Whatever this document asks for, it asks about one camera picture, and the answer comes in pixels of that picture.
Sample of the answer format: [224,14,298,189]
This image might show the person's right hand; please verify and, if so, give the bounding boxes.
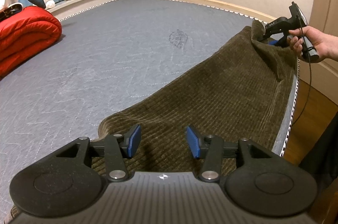
[287,26,338,63]

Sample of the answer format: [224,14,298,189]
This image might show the wooden door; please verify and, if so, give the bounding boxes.
[300,0,337,103]

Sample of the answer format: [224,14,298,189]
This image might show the grey quilted mattress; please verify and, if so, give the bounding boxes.
[0,0,300,219]

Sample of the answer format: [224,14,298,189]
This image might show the red folded quilt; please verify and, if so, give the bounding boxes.
[1,6,62,78]

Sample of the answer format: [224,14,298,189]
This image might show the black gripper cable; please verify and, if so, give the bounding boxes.
[290,60,313,127]

